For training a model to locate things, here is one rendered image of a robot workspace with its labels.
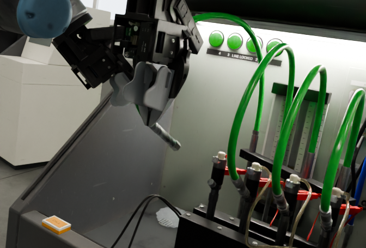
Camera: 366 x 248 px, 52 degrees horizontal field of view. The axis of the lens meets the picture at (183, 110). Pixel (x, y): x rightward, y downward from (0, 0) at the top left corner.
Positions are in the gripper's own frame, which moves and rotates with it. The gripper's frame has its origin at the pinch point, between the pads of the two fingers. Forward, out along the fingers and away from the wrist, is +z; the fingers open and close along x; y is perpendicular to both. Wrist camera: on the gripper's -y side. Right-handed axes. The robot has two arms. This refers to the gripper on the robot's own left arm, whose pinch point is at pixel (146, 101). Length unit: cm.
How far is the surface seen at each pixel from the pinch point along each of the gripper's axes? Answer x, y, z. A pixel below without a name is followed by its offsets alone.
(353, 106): 28.3, -18.9, 16.9
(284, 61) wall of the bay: -9.3, -40.1, 17.9
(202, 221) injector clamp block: -0.8, 6.1, 28.5
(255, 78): 17.8, -13.0, 5.8
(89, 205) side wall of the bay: -25.8, 21.6, 16.1
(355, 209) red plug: 19.7, -14.5, 38.7
